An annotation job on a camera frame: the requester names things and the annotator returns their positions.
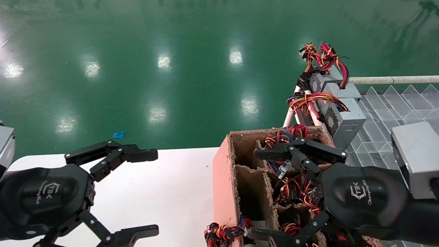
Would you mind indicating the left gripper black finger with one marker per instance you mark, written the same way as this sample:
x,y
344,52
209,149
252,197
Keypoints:
x,y
133,235
130,152

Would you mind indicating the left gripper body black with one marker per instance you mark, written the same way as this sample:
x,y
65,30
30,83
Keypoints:
x,y
44,199

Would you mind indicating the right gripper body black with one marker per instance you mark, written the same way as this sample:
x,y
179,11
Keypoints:
x,y
363,199

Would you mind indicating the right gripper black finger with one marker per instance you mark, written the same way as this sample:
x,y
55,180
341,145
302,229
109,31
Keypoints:
x,y
301,149
301,233

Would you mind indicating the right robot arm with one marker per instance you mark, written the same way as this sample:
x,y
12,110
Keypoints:
x,y
425,223

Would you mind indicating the blue paper scrap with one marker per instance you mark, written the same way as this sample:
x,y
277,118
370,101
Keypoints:
x,y
118,134

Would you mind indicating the brown divided cardboard crate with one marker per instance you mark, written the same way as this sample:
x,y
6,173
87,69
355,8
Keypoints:
x,y
223,185

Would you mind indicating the clear plastic grid tray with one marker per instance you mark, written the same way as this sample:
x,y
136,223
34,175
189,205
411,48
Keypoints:
x,y
380,113

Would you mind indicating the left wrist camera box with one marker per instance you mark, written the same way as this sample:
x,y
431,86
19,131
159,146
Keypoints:
x,y
6,147

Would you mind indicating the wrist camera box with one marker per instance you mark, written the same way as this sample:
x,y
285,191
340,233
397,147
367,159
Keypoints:
x,y
6,147
418,154

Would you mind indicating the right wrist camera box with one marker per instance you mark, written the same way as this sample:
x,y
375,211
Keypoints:
x,y
418,154

